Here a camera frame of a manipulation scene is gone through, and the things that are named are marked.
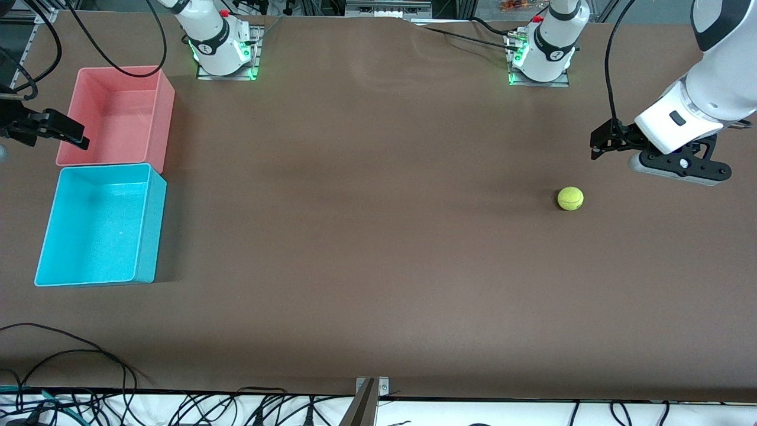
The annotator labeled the yellow tennis ball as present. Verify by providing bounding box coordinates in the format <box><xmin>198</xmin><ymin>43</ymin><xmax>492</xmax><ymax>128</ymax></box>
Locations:
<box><xmin>557</xmin><ymin>186</ymin><xmax>584</xmax><ymax>212</ymax></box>

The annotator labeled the pink plastic bin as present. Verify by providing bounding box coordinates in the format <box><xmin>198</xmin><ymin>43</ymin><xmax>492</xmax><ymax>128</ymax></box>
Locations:
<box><xmin>55</xmin><ymin>65</ymin><xmax>176</xmax><ymax>175</ymax></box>

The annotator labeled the blue plastic bin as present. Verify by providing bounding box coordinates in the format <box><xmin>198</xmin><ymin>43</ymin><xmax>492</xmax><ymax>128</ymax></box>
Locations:
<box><xmin>34</xmin><ymin>163</ymin><xmax>168</xmax><ymax>288</ymax></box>

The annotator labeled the perforated metal strip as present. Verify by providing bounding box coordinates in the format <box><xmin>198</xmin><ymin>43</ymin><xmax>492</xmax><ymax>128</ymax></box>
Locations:
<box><xmin>11</xmin><ymin>24</ymin><xmax>39</xmax><ymax>89</ymax></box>

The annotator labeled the brown table cover sheet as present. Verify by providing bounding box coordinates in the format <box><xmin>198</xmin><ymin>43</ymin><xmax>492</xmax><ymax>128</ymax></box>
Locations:
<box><xmin>0</xmin><ymin>11</ymin><xmax>757</xmax><ymax>404</ymax></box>

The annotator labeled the grey metal box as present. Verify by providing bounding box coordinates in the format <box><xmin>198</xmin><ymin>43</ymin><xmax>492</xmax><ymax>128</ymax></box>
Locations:
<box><xmin>345</xmin><ymin>0</ymin><xmax>434</xmax><ymax>18</ymax></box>

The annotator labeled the grey metal pole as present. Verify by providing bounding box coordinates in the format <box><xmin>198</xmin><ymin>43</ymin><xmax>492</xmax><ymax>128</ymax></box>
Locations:
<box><xmin>337</xmin><ymin>379</ymin><xmax>379</xmax><ymax>426</ymax></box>

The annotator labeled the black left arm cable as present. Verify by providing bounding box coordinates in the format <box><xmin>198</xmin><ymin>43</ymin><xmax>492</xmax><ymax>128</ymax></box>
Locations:
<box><xmin>603</xmin><ymin>0</ymin><xmax>638</xmax><ymax>134</ymax></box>

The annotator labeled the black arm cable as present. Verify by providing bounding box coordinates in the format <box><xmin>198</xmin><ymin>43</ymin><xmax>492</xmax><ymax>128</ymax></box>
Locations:
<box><xmin>0</xmin><ymin>9</ymin><xmax>63</xmax><ymax>101</ymax></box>
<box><xmin>603</xmin><ymin>0</ymin><xmax>638</xmax><ymax>134</ymax></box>
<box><xmin>64</xmin><ymin>0</ymin><xmax>167</xmax><ymax>78</ymax></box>

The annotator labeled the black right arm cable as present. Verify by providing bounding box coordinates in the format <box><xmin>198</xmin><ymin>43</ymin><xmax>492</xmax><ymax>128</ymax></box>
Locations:
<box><xmin>64</xmin><ymin>0</ymin><xmax>167</xmax><ymax>78</ymax></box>
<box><xmin>0</xmin><ymin>9</ymin><xmax>63</xmax><ymax>101</ymax></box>

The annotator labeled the aluminium frame corner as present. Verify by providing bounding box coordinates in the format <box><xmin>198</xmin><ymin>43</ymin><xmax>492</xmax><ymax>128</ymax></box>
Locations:
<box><xmin>0</xmin><ymin>0</ymin><xmax>60</xmax><ymax>24</ymax></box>

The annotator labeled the aluminium frame profile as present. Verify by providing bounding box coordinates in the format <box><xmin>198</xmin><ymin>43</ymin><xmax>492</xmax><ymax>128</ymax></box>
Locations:
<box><xmin>591</xmin><ymin>0</ymin><xmax>622</xmax><ymax>23</ymax></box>

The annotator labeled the thin black table cable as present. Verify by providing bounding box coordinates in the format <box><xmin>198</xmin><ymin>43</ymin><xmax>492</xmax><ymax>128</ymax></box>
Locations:
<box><xmin>421</xmin><ymin>25</ymin><xmax>521</xmax><ymax>51</ymax></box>
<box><xmin>469</xmin><ymin>17</ymin><xmax>518</xmax><ymax>37</ymax></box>

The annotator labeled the long black floor cable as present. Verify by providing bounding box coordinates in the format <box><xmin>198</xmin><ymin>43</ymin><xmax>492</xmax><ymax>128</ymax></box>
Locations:
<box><xmin>0</xmin><ymin>322</ymin><xmax>153</xmax><ymax>394</ymax></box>

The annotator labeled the looped black floor cable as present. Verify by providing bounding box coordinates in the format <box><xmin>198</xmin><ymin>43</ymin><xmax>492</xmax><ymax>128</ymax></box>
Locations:
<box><xmin>12</xmin><ymin>349</ymin><xmax>138</xmax><ymax>415</ymax></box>

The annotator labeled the teal cable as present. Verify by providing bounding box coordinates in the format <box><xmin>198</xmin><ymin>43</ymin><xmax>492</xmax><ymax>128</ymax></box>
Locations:
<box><xmin>0</xmin><ymin>386</ymin><xmax>80</xmax><ymax>418</ymax></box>

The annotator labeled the silver metal bracket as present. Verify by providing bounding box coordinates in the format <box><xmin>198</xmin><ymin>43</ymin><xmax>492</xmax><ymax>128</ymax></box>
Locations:
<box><xmin>355</xmin><ymin>376</ymin><xmax>390</xmax><ymax>398</ymax></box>

